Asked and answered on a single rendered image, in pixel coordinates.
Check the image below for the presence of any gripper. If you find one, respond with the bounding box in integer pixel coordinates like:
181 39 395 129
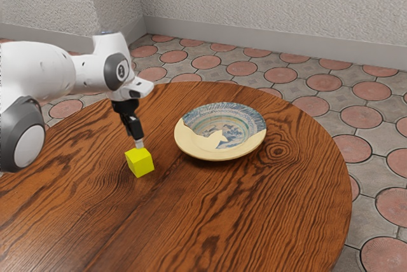
111 99 145 150

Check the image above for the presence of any yellow cube block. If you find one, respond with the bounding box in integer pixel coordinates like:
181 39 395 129
124 147 155 179

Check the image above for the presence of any cream and blue patterned plate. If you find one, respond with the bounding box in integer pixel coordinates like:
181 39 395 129
174 102 267 162

